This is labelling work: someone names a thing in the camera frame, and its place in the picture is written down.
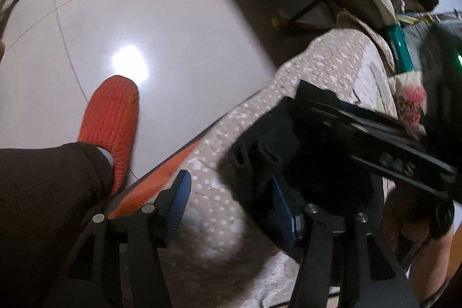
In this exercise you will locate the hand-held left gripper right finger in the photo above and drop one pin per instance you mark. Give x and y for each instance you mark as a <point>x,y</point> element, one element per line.
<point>282,216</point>

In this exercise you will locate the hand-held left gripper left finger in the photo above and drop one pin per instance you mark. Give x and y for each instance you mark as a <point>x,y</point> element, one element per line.
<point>179,199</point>

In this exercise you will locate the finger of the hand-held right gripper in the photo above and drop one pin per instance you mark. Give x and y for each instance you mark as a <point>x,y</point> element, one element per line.
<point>346,109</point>
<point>393,158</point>

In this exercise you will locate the black pants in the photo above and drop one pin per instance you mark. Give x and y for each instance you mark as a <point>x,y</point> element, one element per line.
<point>310,167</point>

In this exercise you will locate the person's right forearm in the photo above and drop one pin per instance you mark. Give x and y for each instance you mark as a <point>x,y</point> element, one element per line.
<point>429,264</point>

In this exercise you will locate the floral patterned cloth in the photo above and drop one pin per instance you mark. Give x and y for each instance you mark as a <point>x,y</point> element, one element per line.
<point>411,102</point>

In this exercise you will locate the dotted beige mattress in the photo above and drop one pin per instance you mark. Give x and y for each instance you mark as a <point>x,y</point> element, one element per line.
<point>223,221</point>

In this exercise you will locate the teal metal bar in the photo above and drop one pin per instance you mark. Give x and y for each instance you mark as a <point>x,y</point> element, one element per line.
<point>399,48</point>

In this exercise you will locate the orange slipper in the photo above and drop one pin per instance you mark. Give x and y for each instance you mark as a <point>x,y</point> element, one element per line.
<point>112,127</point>

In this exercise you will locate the person's leg in brown trousers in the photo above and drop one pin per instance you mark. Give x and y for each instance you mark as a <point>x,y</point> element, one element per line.
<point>39,207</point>

